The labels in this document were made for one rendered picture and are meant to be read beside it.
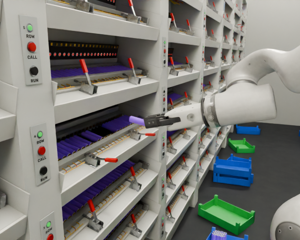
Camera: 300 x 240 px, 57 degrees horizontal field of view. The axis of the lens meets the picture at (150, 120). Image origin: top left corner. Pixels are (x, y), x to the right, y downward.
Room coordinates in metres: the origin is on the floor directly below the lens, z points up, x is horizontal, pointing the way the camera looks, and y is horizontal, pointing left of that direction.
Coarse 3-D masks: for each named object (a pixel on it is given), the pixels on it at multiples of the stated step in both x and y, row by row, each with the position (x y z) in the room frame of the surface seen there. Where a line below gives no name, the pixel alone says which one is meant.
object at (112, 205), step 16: (128, 160) 1.13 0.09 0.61; (144, 160) 1.15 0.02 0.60; (112, 176) 0.99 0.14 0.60; (128, 176) 1.01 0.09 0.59; (144, 176) 1.07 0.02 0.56; (96, 192) 0.86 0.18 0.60; (112, 192) 0.91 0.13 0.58; (128, 192) 0.93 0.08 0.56; (144, 192) 1.01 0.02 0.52; (64, 208) 0.75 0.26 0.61; (80, 208) 0.78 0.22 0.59; (96, 208) 0.81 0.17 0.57; (112, 208) 0.83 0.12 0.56; (128, 208) 0.87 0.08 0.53; (64, 224) 0.68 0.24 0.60; (80, 224) 0.72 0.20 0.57; (96, 224) 0.71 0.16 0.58; (112, 224) 0.77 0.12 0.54
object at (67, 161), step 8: (128, 128) 0.99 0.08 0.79; (136, 128) 1.04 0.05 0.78; (112, 136) 0.88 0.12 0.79; (120, 136) 0.93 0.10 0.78; (96, 144) 0.80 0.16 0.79; (104, 144) 0.83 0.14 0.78; (112, 144) 0.85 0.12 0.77; (80, 152) 0.73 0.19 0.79; (88, 152) 0.75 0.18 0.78; (64, 160) 0.67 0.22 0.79; (72, 160) 0.69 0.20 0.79; (64, 168) 0.66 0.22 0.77
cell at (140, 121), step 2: (130, 116) 0.78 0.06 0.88; (132, 116) 0.78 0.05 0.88; (130, 118) 0.78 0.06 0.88; (132, 118) 0.78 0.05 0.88; (134, 118) 0.77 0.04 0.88; (136, 118) 0.77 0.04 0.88; (138, 118) 0.77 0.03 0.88; (130, 120) 0.78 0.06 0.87; (132, 120) 0.77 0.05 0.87; (134, 120) 0.77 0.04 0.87; (136, 120) 0.77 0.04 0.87; (138, 120) 0.77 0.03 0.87; (140, 120) 0.77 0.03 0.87; (142, 120) 0.76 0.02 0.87; (132, 122) 0.78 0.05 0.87; (134, 122) 0.77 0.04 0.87; (136, 122) 0.77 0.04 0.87; (138, 122) 0.77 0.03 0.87; (140, 122) 0.76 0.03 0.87; (142, 122) 0.76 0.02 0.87; (140, 124) 0.77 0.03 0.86; (142, 124) 0.76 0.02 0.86; (144, 124) 0.76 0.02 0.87
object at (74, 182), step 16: (128, 112) 1.18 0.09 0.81; (144, 112) 1.15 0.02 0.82; (64, 128) 0.85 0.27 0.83; (144, 128) 1.09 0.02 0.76; (128, 144) 0.91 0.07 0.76; (144, 144) 1.01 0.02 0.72; (64, 176) 0.64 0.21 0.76; (80, 176) 0.65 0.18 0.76; (96, 176) 0.71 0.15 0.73; (64, 192) 0.58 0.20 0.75; (80, 192) 0.65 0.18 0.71
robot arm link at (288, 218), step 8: (288, 200) 0.48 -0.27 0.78; (296, 200) 0.47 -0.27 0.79; (280, 208) 0.47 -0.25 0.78; (288, 208) 0.45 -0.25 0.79; (296, 208) 0.44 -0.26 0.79; (280, 216) 0.45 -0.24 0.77; (288, 216) 0.44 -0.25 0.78; (296, 216) 0.43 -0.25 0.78; (272, 224) 0.46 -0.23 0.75; (280, 224) 0.44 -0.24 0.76; (288, 224) 0.43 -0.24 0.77; (296, 224) 0.42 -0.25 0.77; (272, 232) 0.46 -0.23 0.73; (280, 232) 0.44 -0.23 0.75; (288, 232) 0.43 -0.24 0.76; (296, 232) 0.42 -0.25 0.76
